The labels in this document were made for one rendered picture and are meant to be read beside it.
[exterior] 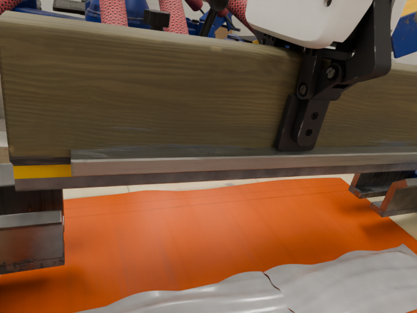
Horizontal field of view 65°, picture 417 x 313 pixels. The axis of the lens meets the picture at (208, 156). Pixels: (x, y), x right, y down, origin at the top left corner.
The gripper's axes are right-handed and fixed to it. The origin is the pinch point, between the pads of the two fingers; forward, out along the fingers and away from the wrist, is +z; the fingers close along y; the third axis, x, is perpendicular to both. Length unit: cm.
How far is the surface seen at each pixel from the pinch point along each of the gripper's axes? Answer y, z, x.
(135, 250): -2.5, 14.0, -9.8
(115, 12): -50, 0, -6
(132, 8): -78, 1, 2
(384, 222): -1.2, 13.8, 19.3
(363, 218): -2.3, 13.8, 17.1
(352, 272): 4.5, 13.6, 8.8
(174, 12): -52, -2, 6
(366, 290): 6.5, 13.6, 8.5
